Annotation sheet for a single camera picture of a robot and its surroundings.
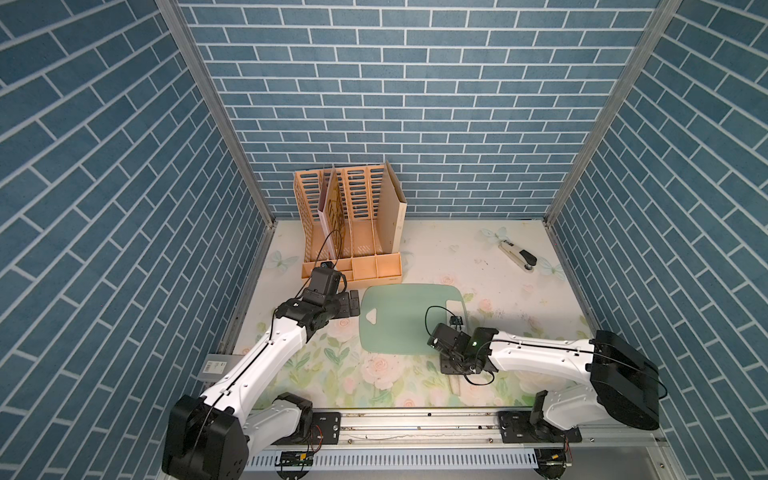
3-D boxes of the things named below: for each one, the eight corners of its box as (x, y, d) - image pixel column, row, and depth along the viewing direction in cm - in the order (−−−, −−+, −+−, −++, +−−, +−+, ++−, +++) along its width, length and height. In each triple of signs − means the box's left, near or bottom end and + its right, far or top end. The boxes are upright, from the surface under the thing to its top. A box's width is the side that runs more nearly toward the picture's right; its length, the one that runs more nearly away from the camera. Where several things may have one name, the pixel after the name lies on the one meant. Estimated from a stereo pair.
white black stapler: (530, 273, 107) (535, 265, 103) (496, 249, 114) (499, 241, 111) (536, 267, 109) (540, 260, 105) (502, 244, 116) (505, 236, 112)
